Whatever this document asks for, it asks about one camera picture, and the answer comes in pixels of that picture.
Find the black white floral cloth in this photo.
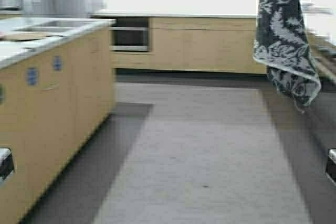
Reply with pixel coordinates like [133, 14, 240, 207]
[253, 0, 321, 112]

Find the robot base right corner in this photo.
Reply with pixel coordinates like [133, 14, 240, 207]
[325, 148, 336, 185]

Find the robot base left corner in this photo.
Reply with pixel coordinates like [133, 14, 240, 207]
[1, 148, 15, 185]

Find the long wooden base cabinet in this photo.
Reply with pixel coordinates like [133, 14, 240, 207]
[93, 10, 266, 74]

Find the built-in steel oven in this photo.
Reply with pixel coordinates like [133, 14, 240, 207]
[110, 17, 150, 52]

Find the wooden kitchen island cabinet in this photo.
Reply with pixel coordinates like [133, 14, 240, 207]
[1, 18, 116, 223]

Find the round blue sticker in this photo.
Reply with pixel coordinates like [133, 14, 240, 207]
[26, 67, 38, 86]
[52, 55, 62, 71]

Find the island steel sink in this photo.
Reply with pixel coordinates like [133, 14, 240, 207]
[13, 19, 103, 36]

